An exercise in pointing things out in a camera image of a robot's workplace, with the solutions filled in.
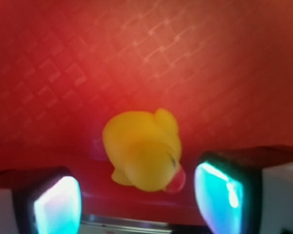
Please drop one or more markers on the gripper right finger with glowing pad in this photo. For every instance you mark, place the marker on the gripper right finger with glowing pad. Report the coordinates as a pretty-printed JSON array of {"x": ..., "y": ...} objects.
[{"x": 246, "y": 191}]

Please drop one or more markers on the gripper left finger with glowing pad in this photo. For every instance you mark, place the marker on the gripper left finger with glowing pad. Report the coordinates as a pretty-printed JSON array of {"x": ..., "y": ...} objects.
[{"x": 39, "y": 201}]

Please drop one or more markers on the yellow rubber duck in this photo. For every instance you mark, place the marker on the yellow rubber duck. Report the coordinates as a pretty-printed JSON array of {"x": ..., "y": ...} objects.
[{"x": 145, "y": 151}]

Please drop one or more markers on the red plastic tray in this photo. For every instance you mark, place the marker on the red plastic tray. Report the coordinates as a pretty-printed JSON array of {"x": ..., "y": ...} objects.
[{"x": 224, "y": 68}]

